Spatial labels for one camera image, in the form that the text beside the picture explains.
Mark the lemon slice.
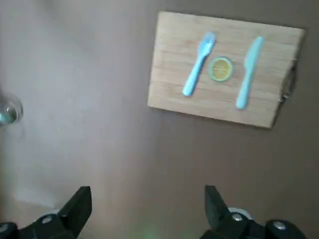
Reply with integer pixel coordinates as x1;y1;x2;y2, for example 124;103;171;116
208;56;235;83

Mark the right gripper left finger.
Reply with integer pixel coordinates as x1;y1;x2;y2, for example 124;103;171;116
0;186;93;239

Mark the transparent spice bottle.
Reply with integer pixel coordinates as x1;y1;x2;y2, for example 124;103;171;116
0;91;24;130

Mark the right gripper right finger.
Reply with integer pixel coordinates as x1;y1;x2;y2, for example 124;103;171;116
199;184;306;239

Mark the blue plastic fork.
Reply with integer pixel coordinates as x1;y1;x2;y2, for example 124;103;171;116
182;31;217;98

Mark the black board hanging cord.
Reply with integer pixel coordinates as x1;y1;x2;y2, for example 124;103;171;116
278;63;299;106

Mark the green plastic knife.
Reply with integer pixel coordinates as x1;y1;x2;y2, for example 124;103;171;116
235;35;265;111

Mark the wooden cutting board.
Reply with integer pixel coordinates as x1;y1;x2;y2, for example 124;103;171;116
147;10;306;129

